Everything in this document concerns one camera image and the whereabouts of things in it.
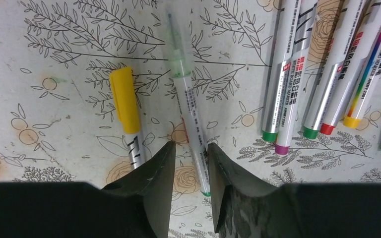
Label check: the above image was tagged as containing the clear cap pen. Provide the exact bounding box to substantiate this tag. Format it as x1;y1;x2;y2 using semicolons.
165;5;211;197

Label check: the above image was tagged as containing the green cap yellow-end marker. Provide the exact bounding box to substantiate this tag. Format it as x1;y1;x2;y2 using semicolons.
303;0;366;139

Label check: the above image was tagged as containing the red cap marker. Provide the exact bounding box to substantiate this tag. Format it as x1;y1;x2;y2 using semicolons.
320;0;381;135

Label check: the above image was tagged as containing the purple cap marker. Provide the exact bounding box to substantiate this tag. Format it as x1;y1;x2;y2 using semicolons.
275;0;318;155
343;31;381;128

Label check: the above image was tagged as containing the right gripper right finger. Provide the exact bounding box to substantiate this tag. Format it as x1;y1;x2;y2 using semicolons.
207;143;277;238

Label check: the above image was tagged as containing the yellow cap marker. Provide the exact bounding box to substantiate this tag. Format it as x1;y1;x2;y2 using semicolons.
109;67;146;170

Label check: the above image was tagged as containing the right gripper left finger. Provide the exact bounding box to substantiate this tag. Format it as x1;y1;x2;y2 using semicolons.
102;142;176;238

